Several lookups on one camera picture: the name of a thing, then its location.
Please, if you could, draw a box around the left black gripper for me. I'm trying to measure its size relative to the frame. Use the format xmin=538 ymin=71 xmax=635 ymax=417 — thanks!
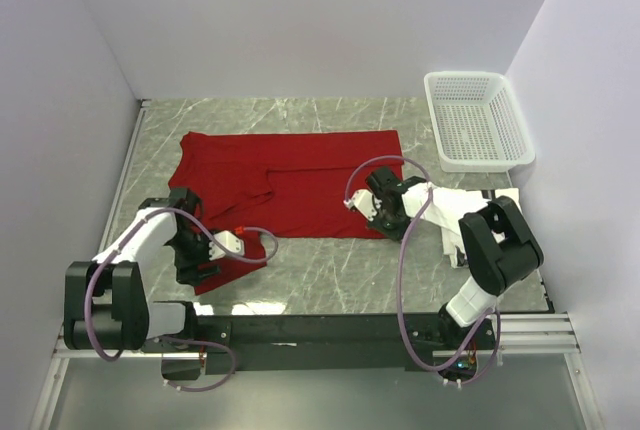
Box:
xmin=168 ymin=228 xmax=221 ymax=286

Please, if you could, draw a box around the red t-shirt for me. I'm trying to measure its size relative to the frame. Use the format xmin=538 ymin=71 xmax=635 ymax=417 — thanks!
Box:
xmin=169 ymin=130 xmax=402 ymax=295

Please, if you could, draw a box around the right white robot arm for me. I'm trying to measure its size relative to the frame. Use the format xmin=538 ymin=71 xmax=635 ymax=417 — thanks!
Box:
xmin=351 ymin=167 xmax=544 ymax=349

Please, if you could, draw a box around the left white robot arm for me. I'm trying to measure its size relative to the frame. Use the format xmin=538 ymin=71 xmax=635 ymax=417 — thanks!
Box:
xmin=63 ymin=187 xmax=219 ymax=352

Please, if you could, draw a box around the white printed folded t-shirt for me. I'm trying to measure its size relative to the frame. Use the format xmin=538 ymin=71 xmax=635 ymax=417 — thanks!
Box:
xmin=425 ymin=187 xmax=520 ymax=268

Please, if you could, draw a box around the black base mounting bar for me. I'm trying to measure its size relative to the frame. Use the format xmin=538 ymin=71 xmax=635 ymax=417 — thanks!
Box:
xmin=139 ymin=312 xmax=501 ymax=386

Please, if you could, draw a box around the white perforated plastic basket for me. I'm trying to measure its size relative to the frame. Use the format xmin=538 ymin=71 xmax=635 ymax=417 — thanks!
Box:
xmin=424 ymin=71 xmax=535 ymax=173

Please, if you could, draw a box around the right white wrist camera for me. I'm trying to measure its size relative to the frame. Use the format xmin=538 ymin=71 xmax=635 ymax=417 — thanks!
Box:
xmin=344 ymin=189 xmax=381 ymax=221

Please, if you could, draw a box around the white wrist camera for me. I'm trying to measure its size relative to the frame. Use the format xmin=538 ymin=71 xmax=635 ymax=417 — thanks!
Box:
xmin=344 ymin=189 xmax=381 ymax=221
xmin=209 ymin=230 xmax=245 ymax=261

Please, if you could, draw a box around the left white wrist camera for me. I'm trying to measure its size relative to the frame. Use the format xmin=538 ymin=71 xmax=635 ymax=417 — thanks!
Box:
xmin=209 ymin=230 xmax=245 ymax=261

